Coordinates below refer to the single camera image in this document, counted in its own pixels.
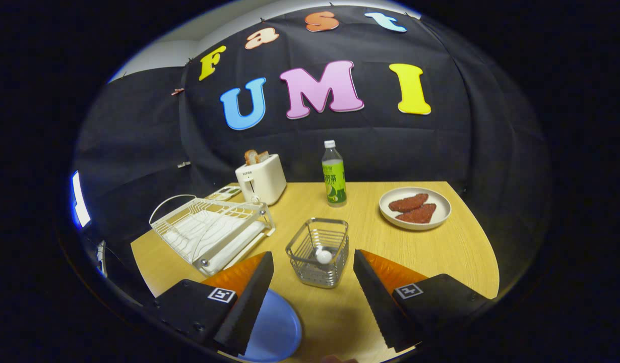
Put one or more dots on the toasted bread slice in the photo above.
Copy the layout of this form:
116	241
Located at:
263	156
251	157

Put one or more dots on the white divided condiment tray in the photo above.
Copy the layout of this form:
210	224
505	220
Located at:
223	192

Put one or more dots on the white plate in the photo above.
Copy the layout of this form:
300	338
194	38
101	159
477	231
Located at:
441	209

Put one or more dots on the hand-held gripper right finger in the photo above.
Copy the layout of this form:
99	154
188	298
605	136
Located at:
378	302

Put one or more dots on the green label drink bottle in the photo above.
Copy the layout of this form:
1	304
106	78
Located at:
334	181

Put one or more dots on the black backdrop cloth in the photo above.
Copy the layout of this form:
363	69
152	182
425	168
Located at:
416	146

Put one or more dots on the blue plate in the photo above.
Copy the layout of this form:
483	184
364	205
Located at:
277	327

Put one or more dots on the metal spoon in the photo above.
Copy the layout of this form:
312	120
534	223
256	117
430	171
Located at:
323	255

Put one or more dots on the cream white toaster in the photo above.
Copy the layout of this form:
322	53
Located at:
262	181

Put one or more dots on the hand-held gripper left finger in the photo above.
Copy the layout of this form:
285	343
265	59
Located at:
244	307

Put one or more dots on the red meat slice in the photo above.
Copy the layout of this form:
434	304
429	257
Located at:
418	214
408	202

